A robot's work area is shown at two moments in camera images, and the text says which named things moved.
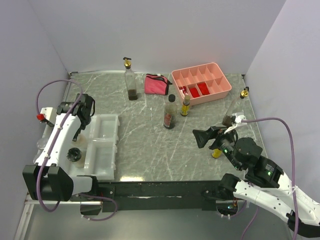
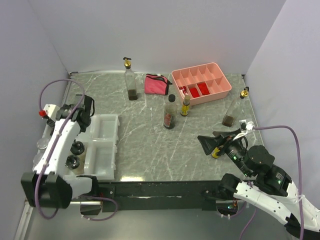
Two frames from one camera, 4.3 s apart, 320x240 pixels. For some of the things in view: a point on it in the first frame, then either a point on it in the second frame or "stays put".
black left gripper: (76, 135) stays put
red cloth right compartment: (203, 88) stays put
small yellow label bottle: (216, 153) stays put
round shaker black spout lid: (81, 141) -> (77, 147)
